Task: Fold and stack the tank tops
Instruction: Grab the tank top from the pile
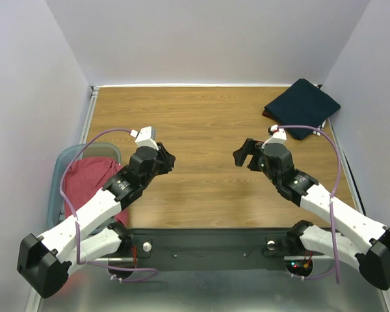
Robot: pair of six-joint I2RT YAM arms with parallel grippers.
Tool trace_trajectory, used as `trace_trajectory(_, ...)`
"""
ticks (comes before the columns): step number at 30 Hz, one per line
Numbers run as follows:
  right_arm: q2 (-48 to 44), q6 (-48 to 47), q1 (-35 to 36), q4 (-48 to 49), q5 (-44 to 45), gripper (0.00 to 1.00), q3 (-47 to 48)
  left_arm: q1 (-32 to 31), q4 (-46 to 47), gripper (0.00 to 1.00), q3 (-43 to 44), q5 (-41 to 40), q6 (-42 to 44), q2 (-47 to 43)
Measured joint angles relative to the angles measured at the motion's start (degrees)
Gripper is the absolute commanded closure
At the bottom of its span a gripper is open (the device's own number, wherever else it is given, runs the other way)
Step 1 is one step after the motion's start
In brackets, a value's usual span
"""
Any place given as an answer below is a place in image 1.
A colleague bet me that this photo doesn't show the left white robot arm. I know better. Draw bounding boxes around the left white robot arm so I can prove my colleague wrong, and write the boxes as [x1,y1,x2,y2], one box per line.
[17,143,176,298]

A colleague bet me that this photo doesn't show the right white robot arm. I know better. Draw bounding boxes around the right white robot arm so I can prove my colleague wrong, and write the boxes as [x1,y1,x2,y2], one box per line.
[233,138,390,291]

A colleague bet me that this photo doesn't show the folded navy tank top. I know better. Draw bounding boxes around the folded navy tank top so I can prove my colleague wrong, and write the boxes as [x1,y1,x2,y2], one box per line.
[263,79,341,127]

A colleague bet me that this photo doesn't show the folded dark red garment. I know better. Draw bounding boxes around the folded dark red garment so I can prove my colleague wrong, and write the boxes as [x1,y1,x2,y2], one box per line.
[262,110,274,120]

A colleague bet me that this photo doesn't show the folded white patterned garment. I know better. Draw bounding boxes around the folded white patterned garment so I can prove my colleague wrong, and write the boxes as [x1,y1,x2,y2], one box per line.
[313,119,328,137]

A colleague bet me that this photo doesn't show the clear blue plastic bin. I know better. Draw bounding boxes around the clear blue plastic bin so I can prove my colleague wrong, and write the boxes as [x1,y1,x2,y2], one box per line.
[47,142,122,228]

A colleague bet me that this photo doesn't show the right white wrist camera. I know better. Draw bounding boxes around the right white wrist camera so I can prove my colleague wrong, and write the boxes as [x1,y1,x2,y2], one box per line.
[261,125,287,148]

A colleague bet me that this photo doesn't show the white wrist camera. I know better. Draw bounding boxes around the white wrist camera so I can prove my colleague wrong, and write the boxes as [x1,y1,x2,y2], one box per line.
[261,125,287,148]
[130,126,159,150]

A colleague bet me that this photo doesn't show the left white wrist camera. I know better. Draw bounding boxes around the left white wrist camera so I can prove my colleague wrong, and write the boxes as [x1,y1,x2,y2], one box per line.
[130,126,159,150]

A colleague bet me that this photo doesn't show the aluminium frame rail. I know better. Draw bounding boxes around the aluminium frame rail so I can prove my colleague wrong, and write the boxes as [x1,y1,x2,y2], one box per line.
[79,86,100,144]

